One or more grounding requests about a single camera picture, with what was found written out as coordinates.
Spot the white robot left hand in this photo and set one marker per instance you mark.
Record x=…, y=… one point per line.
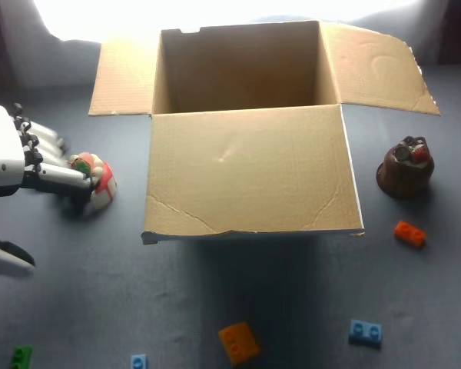
x=0, y=153

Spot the brown cardboard box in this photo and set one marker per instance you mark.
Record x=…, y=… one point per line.
x=249, y=169

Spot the chocolate toy cake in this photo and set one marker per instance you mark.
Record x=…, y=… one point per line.
x=405, y=177

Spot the white draped sheet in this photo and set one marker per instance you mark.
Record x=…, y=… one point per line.
x=73, y=57

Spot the grey table cloth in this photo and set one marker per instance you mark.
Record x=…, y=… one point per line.
x=100, y=288

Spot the green toy brick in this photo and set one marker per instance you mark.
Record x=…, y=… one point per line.
x=21, y=358

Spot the light blue toy brick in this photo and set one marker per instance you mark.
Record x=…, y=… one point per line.
x=139, y=362

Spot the large orange toy brick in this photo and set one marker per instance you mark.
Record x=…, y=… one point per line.
x=239, y=344

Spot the small orange-red toy brick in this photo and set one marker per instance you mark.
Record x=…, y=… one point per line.
x=409, y=233

